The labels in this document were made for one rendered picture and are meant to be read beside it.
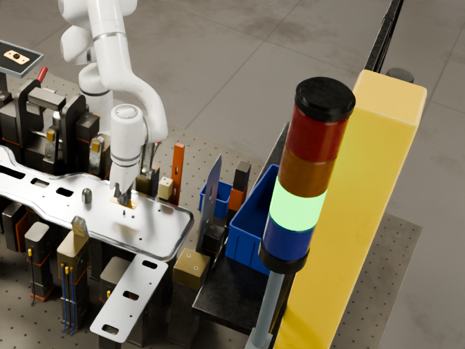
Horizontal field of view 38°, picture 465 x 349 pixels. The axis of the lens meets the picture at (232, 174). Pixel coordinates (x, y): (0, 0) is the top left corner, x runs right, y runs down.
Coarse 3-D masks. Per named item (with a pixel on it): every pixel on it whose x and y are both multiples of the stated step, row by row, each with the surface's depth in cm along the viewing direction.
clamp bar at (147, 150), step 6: (150, 144) 206; (144, 150) 210; (150, 150) 208; (144, 156) 211; (150, 156) 209; (144, 162) 212; (150, 162) 210; (138, 168) 213; (150, 168) 212; (138, 174) 214
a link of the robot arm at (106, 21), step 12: (96, 0) 184; (108, 0) 184; (120, 0) 195; (132, 0) 201; (96, 12) 184; (108, 12) 184; (120, 12) 187; (96, 24) 184; (108, 24) 183; (120, 24) 186; (96, 36) 184
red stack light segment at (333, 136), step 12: (300, 120) 80; (312, 120) 79; (348, 120) 81; (288, 132) 84; (300, 132) 81; (312, 132) 80; (324, 132) 80; (336, 132) 80; (288, 144) 84; (300, 144) 82; (312, 144) 81; (324, 144) 81; (336, 144) 82; (300, 156) 83; (312, 156) 82; (324, 156) 82
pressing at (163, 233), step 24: (24, 168) 216; (0, 192) 208; (24, 192) 209; (48, 192) 210; (96, 192) 213; (48, 216) 204; (72, 216) 204; (96, 216) 206; (120, 216) 207; (144, 216) 208; (168, 216) 209; (192, 216) 210; (120, 240) 200; (144, 240) 201; (168, 240) 202
